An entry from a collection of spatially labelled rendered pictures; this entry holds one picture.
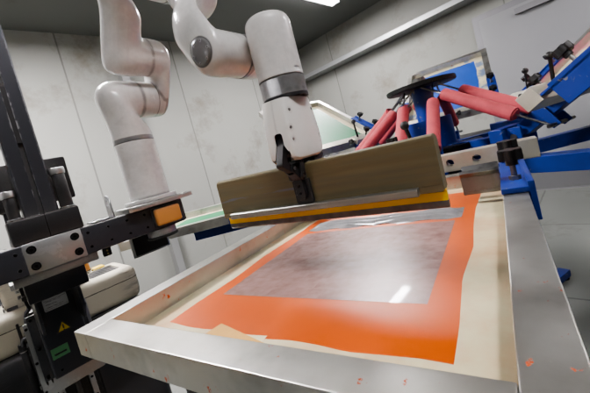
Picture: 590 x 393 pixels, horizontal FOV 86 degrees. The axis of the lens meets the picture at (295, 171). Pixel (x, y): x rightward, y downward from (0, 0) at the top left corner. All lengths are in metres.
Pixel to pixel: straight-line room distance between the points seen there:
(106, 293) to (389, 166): 1.16
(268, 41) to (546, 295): 0.44
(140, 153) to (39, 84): 3.14
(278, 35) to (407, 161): 0.27
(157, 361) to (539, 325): 0.36
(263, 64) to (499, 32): 4.17
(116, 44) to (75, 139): 3.01
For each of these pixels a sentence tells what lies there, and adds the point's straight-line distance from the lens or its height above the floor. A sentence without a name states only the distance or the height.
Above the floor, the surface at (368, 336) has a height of 0.96.
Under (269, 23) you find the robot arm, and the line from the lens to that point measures 0.52.
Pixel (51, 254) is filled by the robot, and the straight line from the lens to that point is 0.81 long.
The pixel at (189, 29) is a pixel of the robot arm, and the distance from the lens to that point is 0.56.
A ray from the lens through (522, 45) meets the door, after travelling 4.52.
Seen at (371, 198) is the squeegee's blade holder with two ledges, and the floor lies 1.07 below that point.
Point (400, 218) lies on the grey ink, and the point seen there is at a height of 0.96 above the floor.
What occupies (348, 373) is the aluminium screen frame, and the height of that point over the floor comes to 0.99.
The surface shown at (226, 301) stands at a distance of 0.56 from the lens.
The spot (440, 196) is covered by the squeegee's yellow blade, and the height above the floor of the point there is 1.05.
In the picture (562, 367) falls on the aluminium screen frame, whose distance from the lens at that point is 0.28.
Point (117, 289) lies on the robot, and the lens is 1.40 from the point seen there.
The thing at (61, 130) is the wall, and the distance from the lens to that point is 3.84.
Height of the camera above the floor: 1.16
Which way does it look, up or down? 3 degrees down
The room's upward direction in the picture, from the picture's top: 15 degrees counter-clockwise
